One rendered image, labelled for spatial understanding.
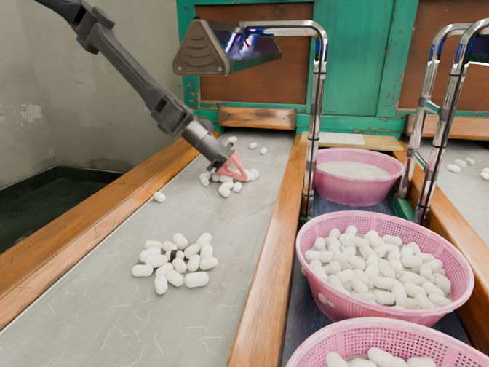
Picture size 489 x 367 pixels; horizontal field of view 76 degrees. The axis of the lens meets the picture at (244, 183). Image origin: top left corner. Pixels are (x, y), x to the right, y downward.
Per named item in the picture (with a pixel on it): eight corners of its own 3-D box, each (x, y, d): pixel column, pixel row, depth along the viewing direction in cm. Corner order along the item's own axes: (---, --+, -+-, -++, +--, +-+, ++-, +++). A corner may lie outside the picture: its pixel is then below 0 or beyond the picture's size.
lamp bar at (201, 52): (172, 75, 43) (167, 17, 41) (256, 58, 99) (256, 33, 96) (227, 76, 42) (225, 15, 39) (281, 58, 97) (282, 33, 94)
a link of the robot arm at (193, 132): (175, 135, 78) (188, 117, 77) (183, 130, 85) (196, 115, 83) (196, 153, 79) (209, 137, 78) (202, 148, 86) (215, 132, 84)
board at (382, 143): (299, 145, 107) (300, 141, 107) (302, 134, 120) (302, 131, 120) (403, 151, 100) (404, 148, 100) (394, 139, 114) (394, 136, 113)
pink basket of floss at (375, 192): (351, 221, 78) (356, 187, 74) (287, 183, 99) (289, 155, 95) (417, 198, 90) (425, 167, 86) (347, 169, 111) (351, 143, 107)
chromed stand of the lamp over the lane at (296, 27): (231, 226, 76) (228, 20, 58) (249, 191, 94) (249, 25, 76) (311, 235, 72) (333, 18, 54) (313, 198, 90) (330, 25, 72)
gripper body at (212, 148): (236, 145, 85) (215, 127, 84) (225, 157, 76) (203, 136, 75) (221, 161, 88) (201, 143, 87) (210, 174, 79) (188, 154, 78)
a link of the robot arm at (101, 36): (70, 35, 89) (88, 1, 85) (87, 42, 94) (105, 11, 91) (160, 137, 78) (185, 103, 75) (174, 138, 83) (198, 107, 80)
